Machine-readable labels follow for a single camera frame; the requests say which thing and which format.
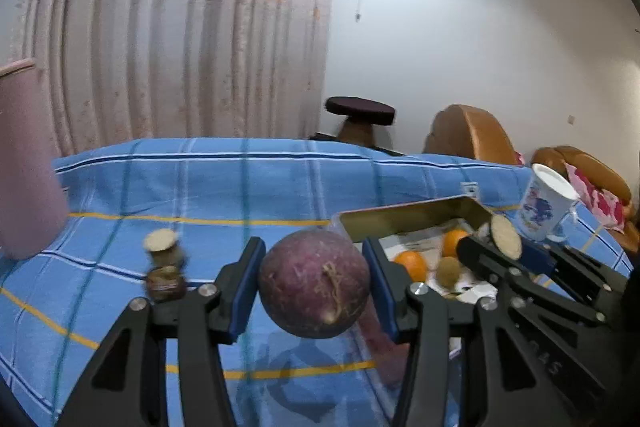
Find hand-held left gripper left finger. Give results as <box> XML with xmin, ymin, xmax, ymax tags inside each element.
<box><xmin>57</xmin><ymin>237</ymin><xmax>267</xmax><ymax>427</ymax></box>

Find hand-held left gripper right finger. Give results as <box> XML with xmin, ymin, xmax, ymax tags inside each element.
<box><xmin>361</xmin><ymin>237</ymin><xmax>563</xmax><ymax>427</ymax></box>

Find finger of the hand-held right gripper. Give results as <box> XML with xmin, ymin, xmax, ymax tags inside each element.
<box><xmin>456</xmin><ymin>235</ymin><xmax>609</xmax><ymax>327</ymax></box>
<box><xmin>521</xmin><ymin>243</ymin><xmax>629</xmax><ymax>289</ymax></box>

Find large cut taro piece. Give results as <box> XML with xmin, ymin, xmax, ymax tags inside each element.
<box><xmin>489</xmin><ymin>214</ymin><xmax>524</xmax><ymax>261</ymax></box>

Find large orange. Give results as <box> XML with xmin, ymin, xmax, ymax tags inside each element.
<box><xmin>393</xmin><ymin>251</ymin><xmax>429</xmax><ymax>283</ymax></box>

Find small tan round fruit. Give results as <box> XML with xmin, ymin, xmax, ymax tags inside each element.
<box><xmin>436</xmin><ymin>256</ymin><xmax>462</xmax><ymax>290</ymax></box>

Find medium orange tangerine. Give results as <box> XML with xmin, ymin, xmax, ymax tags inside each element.
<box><xmin>441</xmin><ymin>229</ymin><xmax>471</xmax><ymax>258</ymax></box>

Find purple round turnip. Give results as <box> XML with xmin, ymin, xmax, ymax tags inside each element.
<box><xmin>258</xmin><ymin>229</ymin><xmax>372</xmax><ymax>340</ymax></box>

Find pink printed tin box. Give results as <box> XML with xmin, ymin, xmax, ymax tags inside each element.
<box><xmin>331</xmin><ymin>195</ymin><xmax>501</xmax><ymax>388</ymax></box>

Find white cartoon print mug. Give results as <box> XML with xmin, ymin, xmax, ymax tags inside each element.
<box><xmin>516</xmin><ymin>163</ymin><xmax>582</xmax><ymax>243</ymax></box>

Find paper cards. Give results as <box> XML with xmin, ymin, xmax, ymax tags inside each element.
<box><xmin>380</xmin><ymin>219</ymin><xmax>496</xmax><ymax>303</ymax></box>

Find pink floral cloth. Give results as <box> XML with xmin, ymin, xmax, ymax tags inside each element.
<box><xmin>565</xmin><ymin>161</ymin><xmax>627</xmax><ymax>230</ymax></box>

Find small cut taro piece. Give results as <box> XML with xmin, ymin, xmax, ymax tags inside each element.
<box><xmin>143</xmin><ymin>229</ymin><xmax>187</xmax><ymax>269</ymax></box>

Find brown leather sofa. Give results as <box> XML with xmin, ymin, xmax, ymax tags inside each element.
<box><xmin>531</xmin><ymin>146</ymin><xmax>640</xmax><ymax>253</ymax></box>

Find blue plaid tablecloth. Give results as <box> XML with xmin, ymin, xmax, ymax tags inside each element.
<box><xmin>0</xmin><ymin>137</ymin><xmax>633</xmax><ymax>427</ymax></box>

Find dark round stool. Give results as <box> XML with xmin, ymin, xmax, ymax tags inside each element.
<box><xmin>325</xmin><ymin>97</ymin><xmax>396</xmax><ymax>144</ymax></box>

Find pink electric kettle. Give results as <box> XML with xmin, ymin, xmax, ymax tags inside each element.
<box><xmin>0</xmin><ymin>59</ymin><xmax>69</xmax><ymax>259</ymax></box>

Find floral embroidered curtain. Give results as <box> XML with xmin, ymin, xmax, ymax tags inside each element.
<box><xmin>0</xmin><ymin>0</ymin><xmax>341</xmax><ymax>156</ymax></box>

